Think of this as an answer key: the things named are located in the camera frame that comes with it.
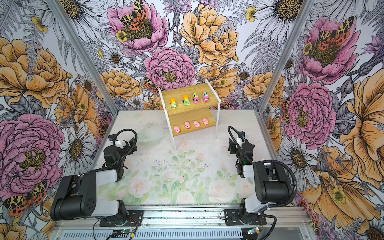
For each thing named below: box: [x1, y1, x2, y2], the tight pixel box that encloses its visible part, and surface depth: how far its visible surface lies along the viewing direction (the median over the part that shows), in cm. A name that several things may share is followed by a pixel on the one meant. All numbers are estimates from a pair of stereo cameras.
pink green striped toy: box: [192, 92, 201, 104], surface depth 81 cm
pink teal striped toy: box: [202, 91, 210, 103], surface depth 81 cm
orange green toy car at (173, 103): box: [170, 97, 178, 110], surface depth 78 cm
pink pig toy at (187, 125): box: [184, 121, 191, 130], surface depth 91 cm
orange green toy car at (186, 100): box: [182, 94, 191, 106], surface depth 79 cm
